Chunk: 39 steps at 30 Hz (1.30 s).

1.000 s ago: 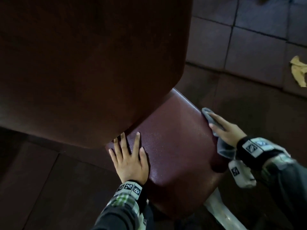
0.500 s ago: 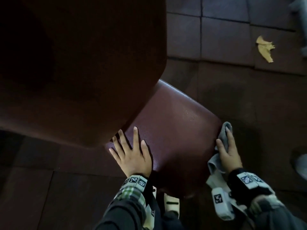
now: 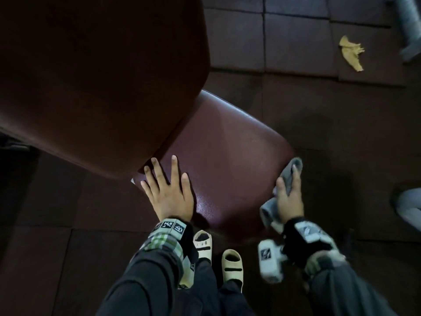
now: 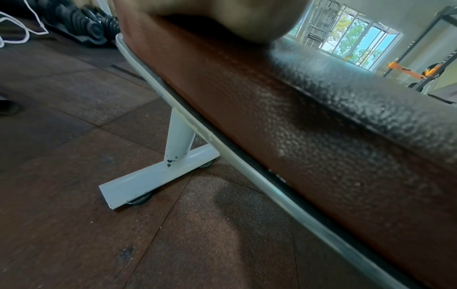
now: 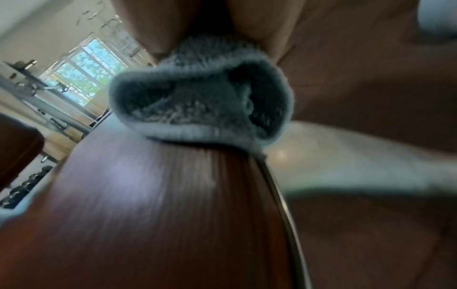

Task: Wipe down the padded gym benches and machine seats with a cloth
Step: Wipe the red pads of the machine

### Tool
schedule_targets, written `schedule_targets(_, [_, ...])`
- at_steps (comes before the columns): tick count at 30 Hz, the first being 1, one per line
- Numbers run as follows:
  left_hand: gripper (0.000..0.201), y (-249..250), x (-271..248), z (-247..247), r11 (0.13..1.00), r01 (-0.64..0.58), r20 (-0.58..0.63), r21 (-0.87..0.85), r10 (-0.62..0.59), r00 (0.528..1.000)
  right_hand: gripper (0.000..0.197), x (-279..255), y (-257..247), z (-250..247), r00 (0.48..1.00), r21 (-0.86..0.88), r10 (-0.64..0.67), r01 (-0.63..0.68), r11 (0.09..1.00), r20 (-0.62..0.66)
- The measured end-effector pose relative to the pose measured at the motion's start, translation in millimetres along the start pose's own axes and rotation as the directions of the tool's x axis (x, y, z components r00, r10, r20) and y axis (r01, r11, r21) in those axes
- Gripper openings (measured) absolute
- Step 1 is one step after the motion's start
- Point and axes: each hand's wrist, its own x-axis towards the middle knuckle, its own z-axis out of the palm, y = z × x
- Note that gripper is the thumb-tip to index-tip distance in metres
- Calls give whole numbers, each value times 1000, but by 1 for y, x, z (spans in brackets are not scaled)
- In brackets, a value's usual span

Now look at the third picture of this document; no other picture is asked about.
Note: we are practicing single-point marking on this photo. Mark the person's right hand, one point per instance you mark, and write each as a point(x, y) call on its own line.
point(291, 207)

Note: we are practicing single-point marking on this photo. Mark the person's left hand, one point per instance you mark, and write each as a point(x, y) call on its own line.
point(171, 200)

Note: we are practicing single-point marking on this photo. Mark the grey cleaning cloth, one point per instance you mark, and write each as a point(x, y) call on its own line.
point(268, 210)

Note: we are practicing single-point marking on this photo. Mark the person's right forearm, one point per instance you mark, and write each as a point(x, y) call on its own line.
point(345, 292)

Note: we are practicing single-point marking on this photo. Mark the person's left forearm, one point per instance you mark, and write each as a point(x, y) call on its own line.
point(144, 283)

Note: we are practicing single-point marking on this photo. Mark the person's dark trousers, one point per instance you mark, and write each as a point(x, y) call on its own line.
point(210, 296)

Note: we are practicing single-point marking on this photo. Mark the left marker wristband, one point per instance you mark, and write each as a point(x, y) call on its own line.
point(171, 227)

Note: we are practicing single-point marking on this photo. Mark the marker wristband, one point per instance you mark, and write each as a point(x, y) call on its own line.
point(171, 227)
point(306, 236)

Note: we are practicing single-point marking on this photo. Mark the right marker wristband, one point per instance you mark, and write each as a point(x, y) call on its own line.
point(306, 236)

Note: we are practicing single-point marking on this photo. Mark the cream foam slipper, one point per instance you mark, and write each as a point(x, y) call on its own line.
point(203, 241)
point(232, 271)

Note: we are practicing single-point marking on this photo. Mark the white machine base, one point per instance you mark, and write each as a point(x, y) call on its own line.
point(409, 207)

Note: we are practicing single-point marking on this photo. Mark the yellow crumpled cloth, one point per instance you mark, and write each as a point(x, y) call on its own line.
point(350, 52)

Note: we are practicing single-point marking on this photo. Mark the chrome machine foot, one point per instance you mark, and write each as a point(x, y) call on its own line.
point(409, 26)

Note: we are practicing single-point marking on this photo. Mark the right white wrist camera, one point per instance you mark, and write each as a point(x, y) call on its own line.
point(269, 263)

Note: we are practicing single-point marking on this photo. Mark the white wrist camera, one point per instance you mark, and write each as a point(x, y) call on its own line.
point(269, 263)
point(187, 273)

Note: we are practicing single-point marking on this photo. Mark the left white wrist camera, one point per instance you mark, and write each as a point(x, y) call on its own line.
point(187, 273)

